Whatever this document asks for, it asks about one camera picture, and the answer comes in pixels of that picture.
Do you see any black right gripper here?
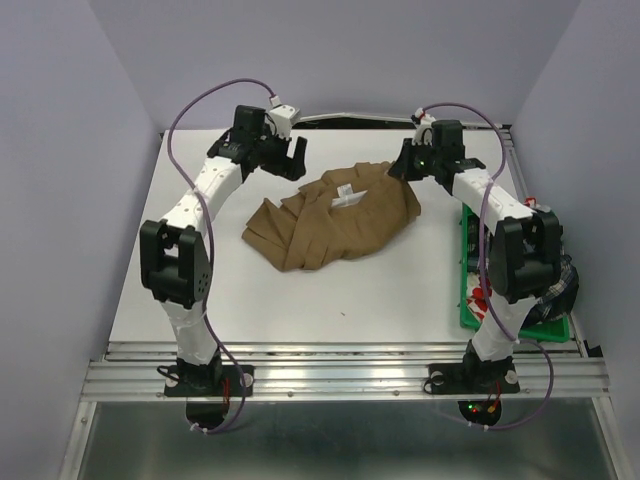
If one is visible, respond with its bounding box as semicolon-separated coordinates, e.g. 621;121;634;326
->
386;137;441;181

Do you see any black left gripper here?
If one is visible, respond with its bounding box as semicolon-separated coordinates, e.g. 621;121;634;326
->
255;124;308;183

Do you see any brown pleated skirt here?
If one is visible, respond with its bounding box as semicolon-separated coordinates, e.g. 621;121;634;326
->
242;162;421;272

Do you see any navy plaid skirt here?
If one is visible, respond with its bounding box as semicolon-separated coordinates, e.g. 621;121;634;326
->
523;254;579;328

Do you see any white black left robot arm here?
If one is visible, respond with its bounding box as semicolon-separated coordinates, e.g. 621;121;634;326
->
139;100;307;397

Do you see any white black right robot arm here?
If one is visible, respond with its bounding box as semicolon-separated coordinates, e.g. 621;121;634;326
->
389;115;561;396

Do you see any white red floral skirt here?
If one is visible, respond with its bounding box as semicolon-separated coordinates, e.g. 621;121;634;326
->
463;271;489;323

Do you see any green plastic basket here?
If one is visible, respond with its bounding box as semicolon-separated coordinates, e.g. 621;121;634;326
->
459;206;570;343

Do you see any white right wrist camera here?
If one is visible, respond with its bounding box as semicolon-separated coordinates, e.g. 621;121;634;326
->
411;109;436;146

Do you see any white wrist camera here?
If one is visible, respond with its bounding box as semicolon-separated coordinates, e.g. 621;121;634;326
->
267;104;301;140
411;109;436;146

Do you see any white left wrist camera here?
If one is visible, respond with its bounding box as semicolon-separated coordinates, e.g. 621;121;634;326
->
267;104;301;140

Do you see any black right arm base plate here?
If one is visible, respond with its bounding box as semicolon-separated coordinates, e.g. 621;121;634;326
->
423;360;520;397

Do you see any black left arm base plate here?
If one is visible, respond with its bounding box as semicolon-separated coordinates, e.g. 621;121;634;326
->
157;364;255;398

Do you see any aluminium frame rail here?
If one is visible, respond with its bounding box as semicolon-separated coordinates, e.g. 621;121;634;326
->
81;342;610;402

